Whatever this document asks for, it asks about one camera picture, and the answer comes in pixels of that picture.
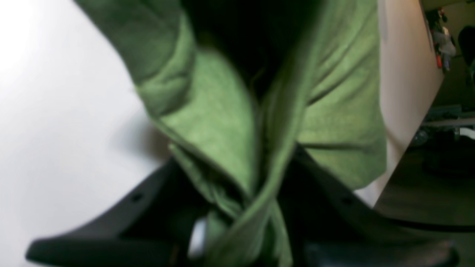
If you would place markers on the green t-shirt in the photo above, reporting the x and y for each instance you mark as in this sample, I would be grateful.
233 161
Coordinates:
236 84

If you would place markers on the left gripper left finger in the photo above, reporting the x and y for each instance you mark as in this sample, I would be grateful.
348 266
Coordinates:
150 227

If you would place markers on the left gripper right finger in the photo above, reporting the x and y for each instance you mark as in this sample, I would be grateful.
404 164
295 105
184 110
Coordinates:
423 218

